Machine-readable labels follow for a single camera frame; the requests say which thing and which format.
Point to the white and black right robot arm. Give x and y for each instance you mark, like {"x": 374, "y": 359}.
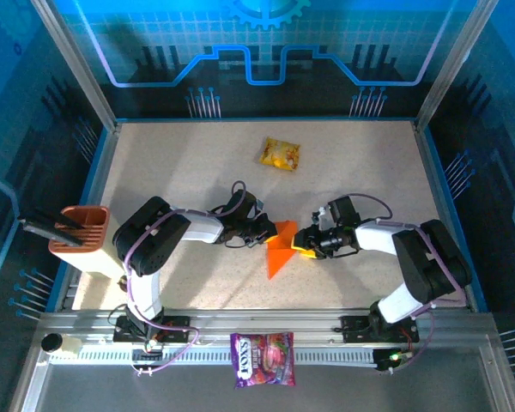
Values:
{"x": 377, "y": 240}

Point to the aluminium side rail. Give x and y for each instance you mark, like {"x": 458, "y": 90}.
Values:
{"x": 434, "y": 184}
{"x": 95, "y": 184}

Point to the black flat tool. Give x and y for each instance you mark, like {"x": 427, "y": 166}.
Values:
{"x": 47, "y": 232}

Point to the orange paper sheet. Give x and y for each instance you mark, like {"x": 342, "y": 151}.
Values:
{"x": 279, "y": 257}

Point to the purple candy bag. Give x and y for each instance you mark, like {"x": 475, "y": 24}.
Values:
{"x": 262, "y": 358}

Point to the aluminium frame post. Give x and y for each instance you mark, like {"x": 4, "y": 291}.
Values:
{"x": 78, "y": 64}
{"x": 452, "y": 64}

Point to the yellow snack packet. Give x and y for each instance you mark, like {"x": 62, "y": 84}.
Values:
{"x": 279, "y": 153}

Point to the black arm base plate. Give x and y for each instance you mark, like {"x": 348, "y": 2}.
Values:
{"x": 354, "y": 328}
{"x": 178, "y": 326}

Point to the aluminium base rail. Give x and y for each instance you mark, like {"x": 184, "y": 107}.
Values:
{"x": 262, "y": 319}

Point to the black thin stick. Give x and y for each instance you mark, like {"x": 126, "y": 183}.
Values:
{"x": 64, "y": 221}

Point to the small controller board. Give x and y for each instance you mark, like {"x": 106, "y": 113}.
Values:
{"x": 151, "y": 347}
{"x": 390, "y": 359}

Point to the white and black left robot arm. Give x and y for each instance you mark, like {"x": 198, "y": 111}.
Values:
{"x": 201, "y": 227}

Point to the orange and beige utensil holder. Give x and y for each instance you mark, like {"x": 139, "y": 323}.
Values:
{"x": 90, "y": 238}

